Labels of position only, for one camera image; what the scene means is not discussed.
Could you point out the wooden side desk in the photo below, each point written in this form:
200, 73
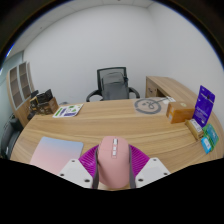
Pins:
166, 87

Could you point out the colourful sticker sheet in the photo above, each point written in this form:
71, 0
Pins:
68, 110

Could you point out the green packet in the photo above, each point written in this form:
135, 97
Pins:
212, 135

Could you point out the black padded chair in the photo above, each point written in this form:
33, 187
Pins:
9, 136

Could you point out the brown cardboard box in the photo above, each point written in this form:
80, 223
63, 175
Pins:
180, 112

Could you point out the pink-blue gradient mouse pad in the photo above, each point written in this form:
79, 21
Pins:
55, 151

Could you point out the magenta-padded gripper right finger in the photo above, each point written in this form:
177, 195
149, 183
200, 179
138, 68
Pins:
151, 171

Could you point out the wooden shelf unit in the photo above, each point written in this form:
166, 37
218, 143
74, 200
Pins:
20, 90

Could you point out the grey circle-print sheet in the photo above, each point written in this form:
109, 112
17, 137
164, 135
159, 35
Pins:
148, 106

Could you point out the small brown carton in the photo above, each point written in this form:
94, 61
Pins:
33, 106

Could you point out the purple standing pouch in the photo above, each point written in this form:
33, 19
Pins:
204, 106

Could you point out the blue wipes packet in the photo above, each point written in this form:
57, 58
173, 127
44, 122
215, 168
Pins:
206, 145

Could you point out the pink computer mouse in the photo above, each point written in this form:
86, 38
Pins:
113, 163

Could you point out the black mesh office chair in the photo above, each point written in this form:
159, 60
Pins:
113, 85

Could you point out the large brown carton, black contents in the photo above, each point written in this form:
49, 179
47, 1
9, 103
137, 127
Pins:
47, 105

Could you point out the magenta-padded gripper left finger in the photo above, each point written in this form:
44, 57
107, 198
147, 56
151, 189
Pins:
75, 171

